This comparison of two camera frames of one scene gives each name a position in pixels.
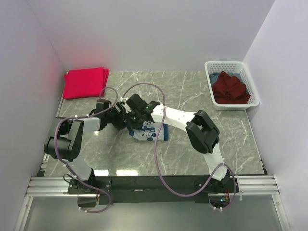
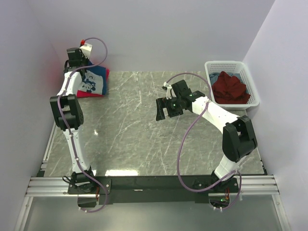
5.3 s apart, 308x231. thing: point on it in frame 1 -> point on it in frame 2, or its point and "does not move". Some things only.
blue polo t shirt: [148, 131] -> [95, 80]
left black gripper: [120, 122] -> [86, 60]
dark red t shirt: [228, 90] does not move
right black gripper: [131, 124] -> [162, 103]
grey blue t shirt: [213, 77] does not move
